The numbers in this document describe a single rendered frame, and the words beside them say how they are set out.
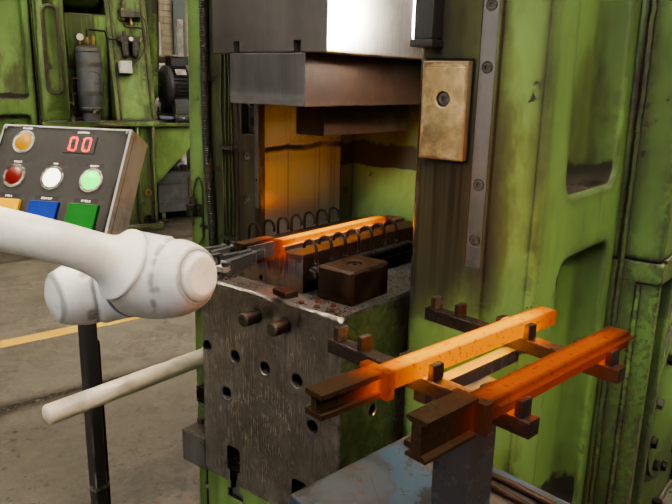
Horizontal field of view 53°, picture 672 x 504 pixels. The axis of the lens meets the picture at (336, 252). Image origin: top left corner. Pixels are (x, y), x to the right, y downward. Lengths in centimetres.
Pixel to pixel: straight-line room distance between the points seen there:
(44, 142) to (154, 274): 86
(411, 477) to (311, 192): 82
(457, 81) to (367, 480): 67
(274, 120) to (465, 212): 55
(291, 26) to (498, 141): 42
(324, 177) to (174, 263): 88
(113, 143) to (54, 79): 430
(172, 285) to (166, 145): 559
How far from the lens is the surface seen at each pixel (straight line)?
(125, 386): 165
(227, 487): 160
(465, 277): 127
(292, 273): 133
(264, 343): 135
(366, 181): 179
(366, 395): 79
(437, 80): 124
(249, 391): 142
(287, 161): 162
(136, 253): 93
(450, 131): 122
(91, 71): 598
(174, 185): 664
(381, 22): 136
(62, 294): 105
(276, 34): 131
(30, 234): 92
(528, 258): 121
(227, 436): 153
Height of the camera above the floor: 132
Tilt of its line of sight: 14 degrees down
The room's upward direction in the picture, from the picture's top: 1 degrees clockwise
